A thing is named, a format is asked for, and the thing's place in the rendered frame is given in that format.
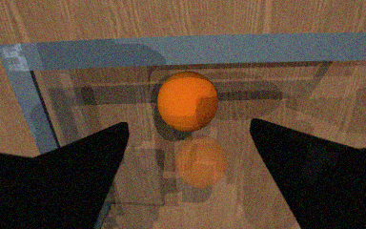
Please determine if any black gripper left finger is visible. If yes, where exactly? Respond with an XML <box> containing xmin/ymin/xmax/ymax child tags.
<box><xmin>0</xmin><ymin>122</ymin><xmax>129</xmax><ymax>229</ymax></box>

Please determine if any clear l-shaped low wall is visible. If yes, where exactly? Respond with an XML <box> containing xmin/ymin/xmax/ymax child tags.
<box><xmin>33</xmin><ymin>69</ymin><xmax>112</xmax><ymax>229</ymax></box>

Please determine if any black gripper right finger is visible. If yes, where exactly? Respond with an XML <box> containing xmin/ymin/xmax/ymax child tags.
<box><xmin>250</xmin><ymin>118</ymin><xmax>366</xmax><ymax>229</ymax></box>

